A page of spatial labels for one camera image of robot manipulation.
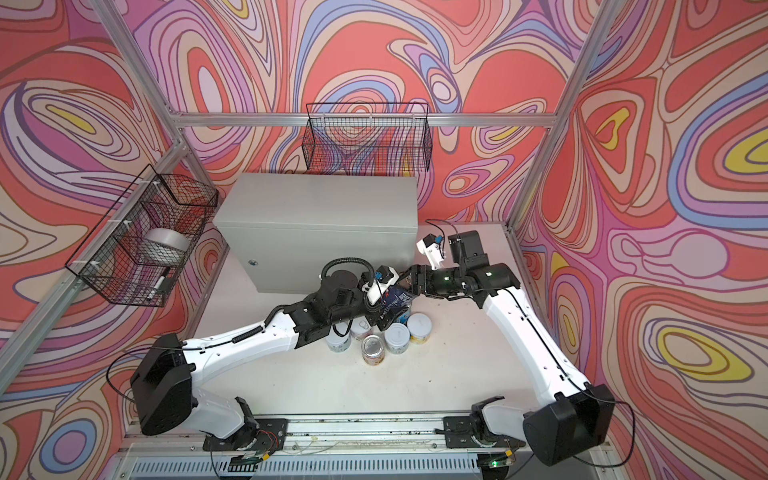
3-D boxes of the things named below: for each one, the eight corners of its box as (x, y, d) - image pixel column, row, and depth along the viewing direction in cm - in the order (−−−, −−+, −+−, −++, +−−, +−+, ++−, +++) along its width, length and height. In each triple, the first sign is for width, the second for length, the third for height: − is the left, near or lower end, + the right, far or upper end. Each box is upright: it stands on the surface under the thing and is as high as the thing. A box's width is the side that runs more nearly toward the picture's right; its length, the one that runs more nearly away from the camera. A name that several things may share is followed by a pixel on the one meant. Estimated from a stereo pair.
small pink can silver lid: (362, 365, 86) (360, 356, 81) (363, 344, 90) (362, 334, 85) (384, 365, 86) (384, 356, 81) (384, 344, 90) (384, 334, 85)
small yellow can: (408, 344, 90) (409, 336, 85) (407, 321, 95) (408, 312, 90) (430, 344, 90) (432, 336, 85) (428, 321, 95) (430, 312, 90)
